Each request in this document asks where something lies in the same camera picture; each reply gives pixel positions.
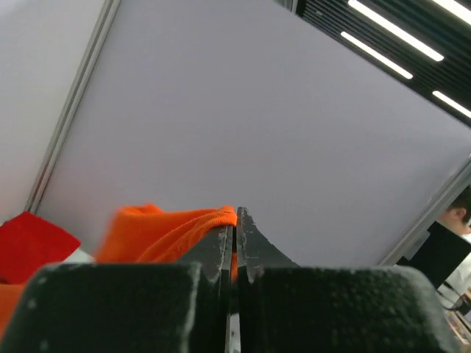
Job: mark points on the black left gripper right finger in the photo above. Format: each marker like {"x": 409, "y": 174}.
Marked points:
{"x": 285, "y": 307}

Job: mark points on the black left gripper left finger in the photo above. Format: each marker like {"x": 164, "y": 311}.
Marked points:
{"x": 128, "y": 307}

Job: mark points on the orange t-shirt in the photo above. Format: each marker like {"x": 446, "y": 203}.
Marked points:
{"x": 139, "y": 234}

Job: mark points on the folded red t-shirt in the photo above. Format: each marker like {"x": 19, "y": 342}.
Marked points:
{"x": 29, "y": 242}

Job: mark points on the black computer monitor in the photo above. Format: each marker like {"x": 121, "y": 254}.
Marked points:
{"x": 439, "y": 253}

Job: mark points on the person in white shirt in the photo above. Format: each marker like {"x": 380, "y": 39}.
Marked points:
{"x": 456, "y": 219}

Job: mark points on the ceiling light strip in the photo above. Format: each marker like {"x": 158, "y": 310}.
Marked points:
{"x": 455, "y": 105}
{"x": 378, "y": 56}
{"x": 396, "y": 30}

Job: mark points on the aluminium corner post right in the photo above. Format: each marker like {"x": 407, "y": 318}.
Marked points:
{"x": 435, "y": 207}

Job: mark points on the aluminium corner post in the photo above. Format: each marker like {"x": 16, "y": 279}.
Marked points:
{"x": 435, "y": 207}
{"x": 85, "y": 69}

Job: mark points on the aluminium corner post left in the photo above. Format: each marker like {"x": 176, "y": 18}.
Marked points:
{"x": 85, "y": 69}

